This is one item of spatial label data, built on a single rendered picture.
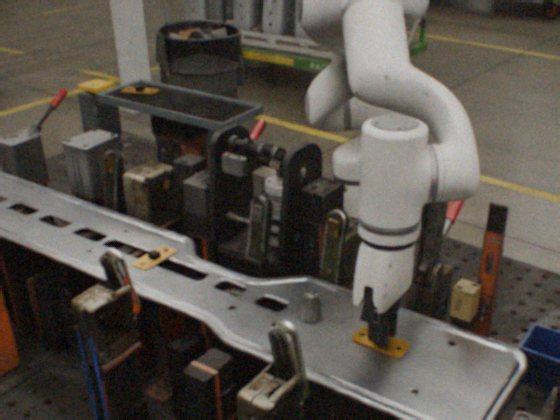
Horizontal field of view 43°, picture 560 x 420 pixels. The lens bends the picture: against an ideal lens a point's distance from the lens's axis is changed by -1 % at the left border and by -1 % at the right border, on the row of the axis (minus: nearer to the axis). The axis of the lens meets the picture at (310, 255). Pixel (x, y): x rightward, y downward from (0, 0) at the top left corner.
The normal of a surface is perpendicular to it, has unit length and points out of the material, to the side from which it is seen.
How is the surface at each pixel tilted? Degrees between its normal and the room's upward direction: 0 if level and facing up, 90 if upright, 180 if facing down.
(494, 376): 0
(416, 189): 91
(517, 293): 0
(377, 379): 0
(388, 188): 90
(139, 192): 90
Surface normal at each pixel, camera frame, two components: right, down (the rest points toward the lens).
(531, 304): 0.00, -0.86
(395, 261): 0.74, 0.32
